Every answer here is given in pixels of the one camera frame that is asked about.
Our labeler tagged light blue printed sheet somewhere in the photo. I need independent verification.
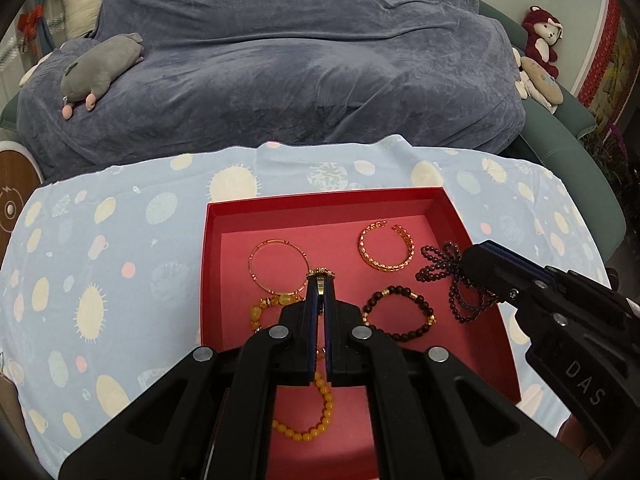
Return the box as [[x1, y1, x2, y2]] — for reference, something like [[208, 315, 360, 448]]
[[0, 135, 621, 461]]

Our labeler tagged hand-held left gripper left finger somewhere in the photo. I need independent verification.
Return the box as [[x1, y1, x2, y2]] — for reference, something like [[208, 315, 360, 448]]
[[59, 277, 325, 480]]

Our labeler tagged beige cookie plush toy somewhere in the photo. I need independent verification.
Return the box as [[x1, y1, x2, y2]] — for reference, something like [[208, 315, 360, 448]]
[[515, 55, 563, 115]]

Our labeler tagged pale curtain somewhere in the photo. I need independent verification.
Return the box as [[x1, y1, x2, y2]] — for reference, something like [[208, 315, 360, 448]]
[[0, 0, 66, 86]]

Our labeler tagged dark bead bracelet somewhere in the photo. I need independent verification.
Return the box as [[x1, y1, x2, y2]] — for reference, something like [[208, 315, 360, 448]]
[[362, 285, 436, 343]]

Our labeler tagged red cardboard box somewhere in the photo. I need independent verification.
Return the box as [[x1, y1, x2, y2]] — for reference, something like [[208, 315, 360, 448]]
[[199, 186, 523, 480]]

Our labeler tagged grey-blue velvet blanket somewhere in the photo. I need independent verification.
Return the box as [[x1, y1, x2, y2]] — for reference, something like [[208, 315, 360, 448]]
[[15, 0, 526, 181]]

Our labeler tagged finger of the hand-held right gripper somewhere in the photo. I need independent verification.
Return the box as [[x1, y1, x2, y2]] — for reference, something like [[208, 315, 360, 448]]
[[460, 245, 548, 307], [482, 241, 566, 283]]

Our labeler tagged purple looped bead bracelet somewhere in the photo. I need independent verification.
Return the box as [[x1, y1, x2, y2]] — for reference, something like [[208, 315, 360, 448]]
[[416, 241, 501, 326]]

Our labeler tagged thin gold bangle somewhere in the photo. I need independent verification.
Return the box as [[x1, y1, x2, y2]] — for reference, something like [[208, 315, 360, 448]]
[[247, 241, 310, 297]]

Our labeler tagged green sofa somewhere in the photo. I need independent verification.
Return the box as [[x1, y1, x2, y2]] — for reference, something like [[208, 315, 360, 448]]
[[510, 45, 628, 266]]

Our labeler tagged white appliance with wooden disc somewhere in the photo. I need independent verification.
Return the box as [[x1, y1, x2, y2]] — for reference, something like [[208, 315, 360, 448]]
[[0, 140, 43, 261]]

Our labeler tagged orange round bead bracelet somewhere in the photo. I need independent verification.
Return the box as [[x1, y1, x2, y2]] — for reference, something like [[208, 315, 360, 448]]
[[272, 372, 335, 442]]

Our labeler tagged yellow chunky bead bracelet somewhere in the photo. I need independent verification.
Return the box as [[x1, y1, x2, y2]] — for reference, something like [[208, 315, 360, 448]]
[[247, 292, 306, 337]]

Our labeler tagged red bow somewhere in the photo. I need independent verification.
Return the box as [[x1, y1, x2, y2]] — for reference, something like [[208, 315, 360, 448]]
[[17, 4, 46, 33]]

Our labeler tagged red monkey plush toy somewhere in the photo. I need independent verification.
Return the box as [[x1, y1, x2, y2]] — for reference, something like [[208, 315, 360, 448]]
[[522, 5, 563, 80]]

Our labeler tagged red patterned wall hanging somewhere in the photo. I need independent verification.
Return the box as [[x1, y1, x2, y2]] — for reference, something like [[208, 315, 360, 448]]
[[575, 0, 640, 201]]

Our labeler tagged gold leaf cuff bangle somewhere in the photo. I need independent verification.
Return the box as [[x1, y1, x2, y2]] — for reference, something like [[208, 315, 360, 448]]
[[357, 221, 417, 273]]

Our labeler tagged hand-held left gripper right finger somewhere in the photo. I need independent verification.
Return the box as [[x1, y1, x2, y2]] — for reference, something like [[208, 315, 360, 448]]
[[324, 277, 588, 480]]

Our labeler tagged person's right hand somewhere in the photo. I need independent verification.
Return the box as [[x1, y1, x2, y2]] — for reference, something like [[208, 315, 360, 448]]
[[557, 407, 601, 463]]

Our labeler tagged grey plush mouse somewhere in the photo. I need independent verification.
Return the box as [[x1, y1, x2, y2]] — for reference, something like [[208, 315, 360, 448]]
[[60, 32, 146, 121]]

